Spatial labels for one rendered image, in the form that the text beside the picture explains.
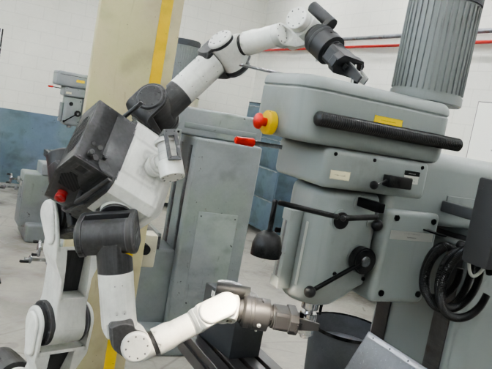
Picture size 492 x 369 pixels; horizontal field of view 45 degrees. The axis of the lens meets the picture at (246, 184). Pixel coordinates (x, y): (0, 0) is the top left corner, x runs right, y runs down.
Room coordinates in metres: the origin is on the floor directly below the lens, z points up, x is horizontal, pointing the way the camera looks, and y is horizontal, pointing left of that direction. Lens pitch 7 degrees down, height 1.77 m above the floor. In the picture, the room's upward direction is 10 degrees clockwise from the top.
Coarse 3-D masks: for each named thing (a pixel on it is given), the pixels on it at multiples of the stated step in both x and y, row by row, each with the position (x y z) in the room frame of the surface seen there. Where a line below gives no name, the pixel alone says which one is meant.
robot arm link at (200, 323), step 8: (216, 296) 1.54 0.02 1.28; (224, 296) 1.54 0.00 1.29; (232, 296) 1.54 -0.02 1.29; (200, 304) 1.52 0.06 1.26; (208, 304) 1.52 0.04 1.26; (216, 304) 1.52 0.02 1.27; (224, 304) 1.52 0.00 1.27; (232, 304) 1.53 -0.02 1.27; (192, 312) 1.52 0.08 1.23; (200, 312) 1.51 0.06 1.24; (208, 312) 1.51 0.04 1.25; (216, 312) 1.51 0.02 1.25; (224, 312) 1.51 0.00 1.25; (232, 312) 1.52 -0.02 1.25; (192, 320) 1.51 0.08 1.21; (200, 320) 1.50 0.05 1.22; (208, 320) 1.50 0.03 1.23; (216, 320) 1.50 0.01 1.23; (200, 328) 1.50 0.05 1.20; (208, 328) 1.52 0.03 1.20
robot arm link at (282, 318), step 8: (256, 304) 1.55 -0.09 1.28; (264, 304) 1.56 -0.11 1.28; (256, 312) 1.54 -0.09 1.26; (264, 312) 1.54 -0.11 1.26; (272, 312) 1.57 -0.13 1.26; (280, 312) 1.55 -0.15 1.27; (288, 312) 1.57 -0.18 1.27; (296, 312) 1.57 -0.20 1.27; (256, 320) 1.54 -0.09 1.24; (264, 320) 1.54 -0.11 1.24; (272, 320) 1.55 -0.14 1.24; (280, 320) 1.54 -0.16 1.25; (288, 320) 1.54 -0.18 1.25; (296, 320) 1.53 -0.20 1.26; (256, 328) 1.55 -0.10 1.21; (264, 328) 1.55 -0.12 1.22; (272, 328) 1.55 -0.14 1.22; (280, 328) 1.54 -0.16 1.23; (288, 328) 1.54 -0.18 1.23; (296, 328) 1.53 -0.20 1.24
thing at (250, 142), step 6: (234, 138) 1.56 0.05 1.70; (240, 138) 1.55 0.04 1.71; (246, 138) 1.56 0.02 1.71; (252, 138) 1.57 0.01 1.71; (240, 144) 1.56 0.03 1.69; (246, 144) 1.56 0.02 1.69; (252, 144) 1.57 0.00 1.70; (258, 144) 1.58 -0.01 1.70; (264, 144) 1.59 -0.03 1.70; (270, 144) 1.60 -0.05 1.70; (276, 144) 1.61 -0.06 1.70
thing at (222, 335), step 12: (204, 300) 2.02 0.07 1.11; (216, 324) 1.94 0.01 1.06; (228, 324) 1.88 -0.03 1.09; (204, 336) 1.99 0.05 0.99; (216, 336) 1.93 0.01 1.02; (228, 336) 1.87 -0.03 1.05; (240, 336) 1.86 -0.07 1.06; (252, 336) 1.89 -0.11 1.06; (228, 348) 1.86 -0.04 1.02; (240, 348) 1.87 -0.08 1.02; (252, 348) 1.89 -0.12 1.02
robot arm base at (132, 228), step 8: (80, 216) 1.50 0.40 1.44; (88, 216) 1.51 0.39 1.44; (96, 216) 1.51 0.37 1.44; (104, 216) 1.51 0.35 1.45; (112, 216) 1.51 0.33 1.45; (120, 216) 1.51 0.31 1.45; (128, 216) 1.52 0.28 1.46; (136, 216) 1.51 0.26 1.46; (80, 224) 1.45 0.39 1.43; (128, 224) 1.45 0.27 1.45; (136, 224) 1.50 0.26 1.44; (80, 232) 1.44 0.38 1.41; (128, 232) 1.44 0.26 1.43; (136, 232) 1.49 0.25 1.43; (80, 240) 1.44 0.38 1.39; (128, 240) 1.44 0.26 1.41; (136, 240) 1.48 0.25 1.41; (80, 248) 1.44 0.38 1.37; (128, 248) 1.45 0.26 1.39; (136, 248) 1.47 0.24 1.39; (80, 256) 1.46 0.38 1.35
